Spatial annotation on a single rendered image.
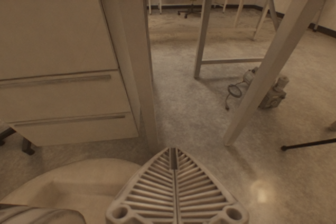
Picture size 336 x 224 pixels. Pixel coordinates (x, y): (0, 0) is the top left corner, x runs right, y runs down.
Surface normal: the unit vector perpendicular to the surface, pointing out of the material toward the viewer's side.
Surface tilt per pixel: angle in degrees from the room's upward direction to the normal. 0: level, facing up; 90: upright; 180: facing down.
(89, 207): 0
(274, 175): 0
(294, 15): 90
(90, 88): 90
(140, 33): 90
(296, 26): 90
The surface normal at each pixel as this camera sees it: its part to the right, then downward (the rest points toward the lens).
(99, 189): -0.02, 0.42
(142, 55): 0.11, 0.72
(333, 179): 0.00, -0.69
